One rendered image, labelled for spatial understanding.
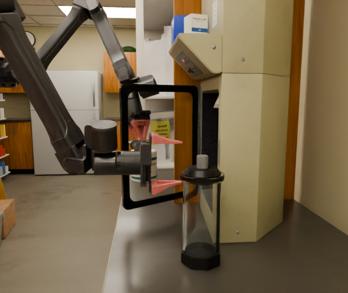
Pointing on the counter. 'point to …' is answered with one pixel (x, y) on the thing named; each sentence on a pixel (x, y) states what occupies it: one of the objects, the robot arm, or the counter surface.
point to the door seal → (128, 142)
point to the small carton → (196, 24)
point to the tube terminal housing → (251, 113)
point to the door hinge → (199, 120)
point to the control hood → (200, 52)
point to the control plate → (188, 64)
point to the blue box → (177, 26)
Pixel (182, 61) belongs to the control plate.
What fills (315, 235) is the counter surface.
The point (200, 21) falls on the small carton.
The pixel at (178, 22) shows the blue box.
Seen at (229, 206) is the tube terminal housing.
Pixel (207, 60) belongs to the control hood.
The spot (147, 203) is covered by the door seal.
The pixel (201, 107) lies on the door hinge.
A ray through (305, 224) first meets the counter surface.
